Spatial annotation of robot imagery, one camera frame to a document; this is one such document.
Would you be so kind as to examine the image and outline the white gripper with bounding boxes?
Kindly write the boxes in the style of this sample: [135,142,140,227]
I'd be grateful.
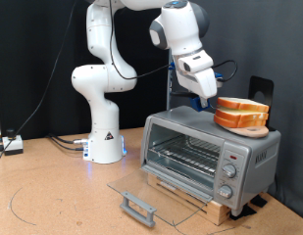
[175,48,219,108]

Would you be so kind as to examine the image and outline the glass oven door with handle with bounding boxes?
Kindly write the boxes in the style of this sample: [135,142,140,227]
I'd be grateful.
[107,164,215,228]

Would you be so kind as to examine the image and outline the silver oven knob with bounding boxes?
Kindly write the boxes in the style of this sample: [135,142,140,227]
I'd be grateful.
[217,184,233,200]
[222,163,237,179]

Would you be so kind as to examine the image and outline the silver toaster oven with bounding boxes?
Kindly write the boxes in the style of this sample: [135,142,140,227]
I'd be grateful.
[139,105,282,217]

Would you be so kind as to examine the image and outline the grey metal pole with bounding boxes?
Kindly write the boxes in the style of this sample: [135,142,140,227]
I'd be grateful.
[166,48,175,111]

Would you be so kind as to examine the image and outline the round wooden plate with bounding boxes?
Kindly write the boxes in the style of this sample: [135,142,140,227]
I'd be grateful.
[219,124,270,139]

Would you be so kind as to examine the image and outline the black metal bookend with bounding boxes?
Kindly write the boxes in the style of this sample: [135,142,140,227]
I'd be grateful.
[247,75,278,132]

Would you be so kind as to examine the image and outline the dark grey backdrop curtain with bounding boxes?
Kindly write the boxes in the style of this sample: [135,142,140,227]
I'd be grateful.
[172,0,303,221]

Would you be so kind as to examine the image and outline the wooden slatted base block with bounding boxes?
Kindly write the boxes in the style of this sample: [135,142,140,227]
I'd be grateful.
[146,172,232,227]

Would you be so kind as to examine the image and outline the black foam pad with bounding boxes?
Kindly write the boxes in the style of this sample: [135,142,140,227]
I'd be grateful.
[250,194,268,209]
[228,204,257,221]

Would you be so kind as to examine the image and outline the black backdrop curtain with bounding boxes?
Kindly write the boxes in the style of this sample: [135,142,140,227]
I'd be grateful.
[0,0,174,141]

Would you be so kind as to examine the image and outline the wire oven rack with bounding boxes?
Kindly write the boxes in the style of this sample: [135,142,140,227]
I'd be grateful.
[147,134,222,177]

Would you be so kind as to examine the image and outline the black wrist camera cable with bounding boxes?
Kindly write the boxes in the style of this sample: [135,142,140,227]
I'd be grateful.
[108,0,239,82]

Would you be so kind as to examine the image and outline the black cable with silver connector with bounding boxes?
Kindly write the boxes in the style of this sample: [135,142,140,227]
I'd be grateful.
[47,133,90,145]

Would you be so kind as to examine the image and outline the black base power cable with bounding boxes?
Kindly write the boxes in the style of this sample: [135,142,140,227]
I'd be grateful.
[49,136,86,152]

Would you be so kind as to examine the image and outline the black emergency stop cable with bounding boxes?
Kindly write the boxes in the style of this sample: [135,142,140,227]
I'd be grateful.
[0,1,78,170]

